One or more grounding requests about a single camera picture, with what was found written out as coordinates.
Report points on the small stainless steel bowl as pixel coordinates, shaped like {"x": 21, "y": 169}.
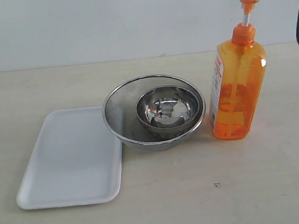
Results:
{"x": 168, "y": 110}

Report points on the orange dish soap pump bottle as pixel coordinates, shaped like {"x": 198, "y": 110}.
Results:
{"x": 238, "y": 73}

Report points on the white rectangular plastic tray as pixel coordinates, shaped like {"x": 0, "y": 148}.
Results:
{"x": 76, "y": 161}

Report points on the steel mesh colander bowl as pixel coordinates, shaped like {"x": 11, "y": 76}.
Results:
{"x": 119, "y": 113}

